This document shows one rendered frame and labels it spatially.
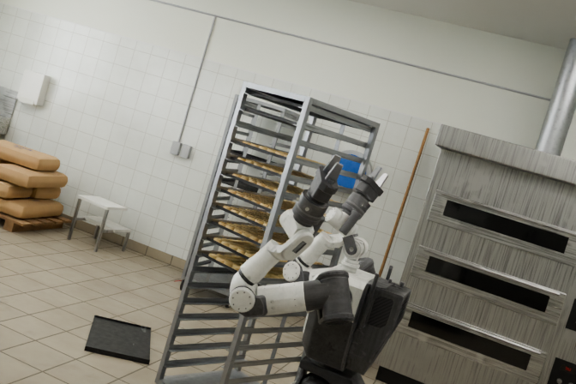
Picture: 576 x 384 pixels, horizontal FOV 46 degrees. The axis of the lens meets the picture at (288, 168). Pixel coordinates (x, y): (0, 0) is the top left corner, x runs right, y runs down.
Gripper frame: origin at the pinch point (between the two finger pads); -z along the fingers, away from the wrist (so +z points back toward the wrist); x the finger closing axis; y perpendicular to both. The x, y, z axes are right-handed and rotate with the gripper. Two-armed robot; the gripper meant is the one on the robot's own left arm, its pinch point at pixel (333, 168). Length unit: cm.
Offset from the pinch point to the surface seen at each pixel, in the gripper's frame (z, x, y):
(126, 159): 277, 472, -42
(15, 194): 319, 401, -124
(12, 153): 298, 432, -144
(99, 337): 242, 171, -19
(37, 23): 222, 583, -188
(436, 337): 177, 216, 210
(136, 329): 251, 200, 5
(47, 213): 337, 418, -92
